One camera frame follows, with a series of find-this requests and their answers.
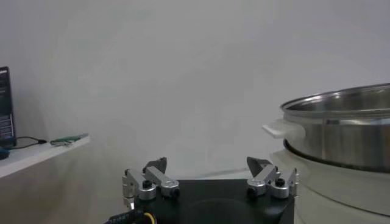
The dark monitor screen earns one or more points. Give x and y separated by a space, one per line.
5 106

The cream electric cooker base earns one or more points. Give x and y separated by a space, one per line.
335 188

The steel steamer basket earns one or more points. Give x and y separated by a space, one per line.
344 137

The white side table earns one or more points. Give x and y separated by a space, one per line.
30 155

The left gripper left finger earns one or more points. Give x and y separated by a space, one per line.
152 176

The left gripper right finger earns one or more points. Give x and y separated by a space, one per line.
268 175

